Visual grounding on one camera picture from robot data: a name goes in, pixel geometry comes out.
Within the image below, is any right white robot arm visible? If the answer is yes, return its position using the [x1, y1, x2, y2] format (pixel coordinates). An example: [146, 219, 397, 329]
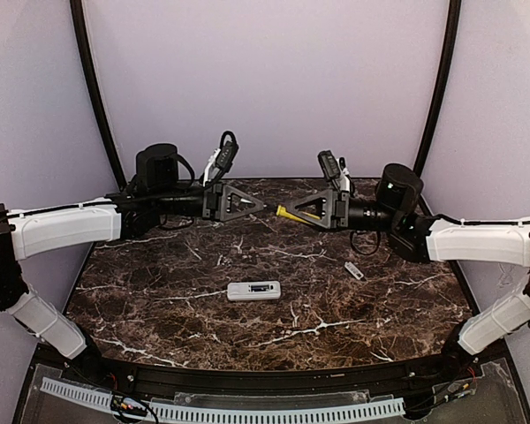
[286, 153, 530, 356]

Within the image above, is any white slotted cable duct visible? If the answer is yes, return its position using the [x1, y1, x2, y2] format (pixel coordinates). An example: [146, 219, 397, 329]
[40, 377, 405, 423]

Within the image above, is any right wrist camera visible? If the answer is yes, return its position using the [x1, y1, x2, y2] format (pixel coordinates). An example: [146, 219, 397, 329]
[317, 150, 352, 193]

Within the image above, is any black frame post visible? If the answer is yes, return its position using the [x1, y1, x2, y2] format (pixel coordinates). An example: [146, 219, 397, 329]
[69, 0, 126, 189]
[413, 0, 462, 178]

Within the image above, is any left black frame post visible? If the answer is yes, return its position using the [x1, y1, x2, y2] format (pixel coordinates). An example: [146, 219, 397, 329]
[69, 0, 126, 189]

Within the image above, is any right black frame post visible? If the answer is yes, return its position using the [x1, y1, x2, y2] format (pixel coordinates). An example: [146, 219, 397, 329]
[413, 0, 462, 178]

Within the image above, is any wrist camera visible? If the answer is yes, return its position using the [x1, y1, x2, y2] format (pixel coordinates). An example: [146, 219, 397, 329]
[201, 130, 239, 188]
[317, 150, 352, 193]

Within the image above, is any yellow handled screwdriver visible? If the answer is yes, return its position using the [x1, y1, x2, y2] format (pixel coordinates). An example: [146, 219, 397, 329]
[276, 205, 320, 224]

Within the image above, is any white remote control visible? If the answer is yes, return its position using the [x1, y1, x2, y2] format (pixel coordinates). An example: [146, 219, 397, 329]
[227, 281, 281, 301]

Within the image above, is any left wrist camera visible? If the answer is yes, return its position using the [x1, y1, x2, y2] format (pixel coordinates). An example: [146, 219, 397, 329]
[201, 130, 239, 188]

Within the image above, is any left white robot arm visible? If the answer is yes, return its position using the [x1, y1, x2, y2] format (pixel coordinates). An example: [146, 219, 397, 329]
[0, 132, 265, 360]

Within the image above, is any black front table rail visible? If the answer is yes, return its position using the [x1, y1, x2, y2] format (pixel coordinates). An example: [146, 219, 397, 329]
[57, 329, 487, 405]

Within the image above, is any white battery cover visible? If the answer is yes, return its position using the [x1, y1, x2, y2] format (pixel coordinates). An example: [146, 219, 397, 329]
[344, 261, 365, 281]

